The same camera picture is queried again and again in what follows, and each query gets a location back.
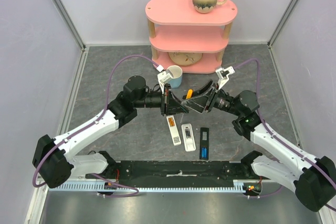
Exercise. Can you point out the light blue cable duct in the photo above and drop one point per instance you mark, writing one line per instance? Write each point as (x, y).
(170, 184)

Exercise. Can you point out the wide white remote control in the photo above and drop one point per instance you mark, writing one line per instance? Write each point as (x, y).
(189, 143)

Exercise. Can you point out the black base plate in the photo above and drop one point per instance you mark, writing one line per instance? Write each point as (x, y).
(142, 172)

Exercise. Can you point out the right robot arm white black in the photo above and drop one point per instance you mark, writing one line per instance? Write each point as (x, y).
(311, 179)

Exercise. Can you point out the right aluminium frame post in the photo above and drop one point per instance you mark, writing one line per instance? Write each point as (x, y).
(283, 20)

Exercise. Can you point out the beige patterned plate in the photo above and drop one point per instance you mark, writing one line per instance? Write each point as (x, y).
(185, 58)

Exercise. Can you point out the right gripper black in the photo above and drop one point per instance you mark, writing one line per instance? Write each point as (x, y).
(210, 100)

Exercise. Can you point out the left aluminium frame post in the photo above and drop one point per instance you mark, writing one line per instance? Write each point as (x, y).
(69, 23)

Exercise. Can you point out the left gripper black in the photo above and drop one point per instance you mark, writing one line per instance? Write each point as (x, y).
(170, 104)

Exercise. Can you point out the light blue mug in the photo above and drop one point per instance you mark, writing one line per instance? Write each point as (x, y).
(177, 73)

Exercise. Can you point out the orange handled screwdriver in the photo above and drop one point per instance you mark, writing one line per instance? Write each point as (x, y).
(189, 94)

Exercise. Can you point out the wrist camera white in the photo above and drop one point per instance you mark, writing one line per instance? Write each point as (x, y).
(223, 75)
(164, 76)

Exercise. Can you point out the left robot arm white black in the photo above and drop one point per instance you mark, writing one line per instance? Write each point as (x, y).
(54, 158)

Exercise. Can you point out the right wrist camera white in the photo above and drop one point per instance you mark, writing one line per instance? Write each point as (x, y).
(223, 75)

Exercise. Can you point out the pink three tier shelf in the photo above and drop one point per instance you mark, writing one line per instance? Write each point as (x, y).
(175, 26)

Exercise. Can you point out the aluminium frame post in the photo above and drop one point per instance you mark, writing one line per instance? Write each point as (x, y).
(283, 20)
(69, 23)

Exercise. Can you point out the black remote control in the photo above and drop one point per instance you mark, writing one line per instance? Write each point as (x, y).
(204, 141)

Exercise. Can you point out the slim white remote control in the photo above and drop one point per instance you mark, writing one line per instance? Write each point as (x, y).
(174, 132)

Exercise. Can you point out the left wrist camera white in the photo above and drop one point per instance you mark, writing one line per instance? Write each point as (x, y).
(164, 76)

